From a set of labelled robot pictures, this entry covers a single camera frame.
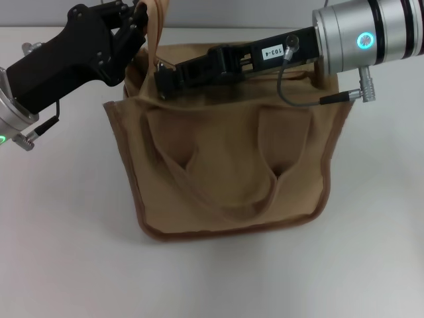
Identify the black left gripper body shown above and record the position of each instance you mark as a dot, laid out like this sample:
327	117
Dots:
66	63

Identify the silver zipper pull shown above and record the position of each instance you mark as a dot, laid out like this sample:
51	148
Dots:
164	66

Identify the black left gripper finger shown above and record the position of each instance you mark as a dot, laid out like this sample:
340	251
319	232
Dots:
129	46
124	13

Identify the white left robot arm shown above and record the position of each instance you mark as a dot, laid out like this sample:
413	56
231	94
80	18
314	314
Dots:
13	112

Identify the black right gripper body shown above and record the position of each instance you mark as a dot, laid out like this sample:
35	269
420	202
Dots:
298	49

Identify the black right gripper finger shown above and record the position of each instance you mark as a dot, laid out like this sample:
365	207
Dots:
212	63
169	84

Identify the khaki canvas food bag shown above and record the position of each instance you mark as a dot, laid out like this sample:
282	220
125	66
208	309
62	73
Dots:
232	159

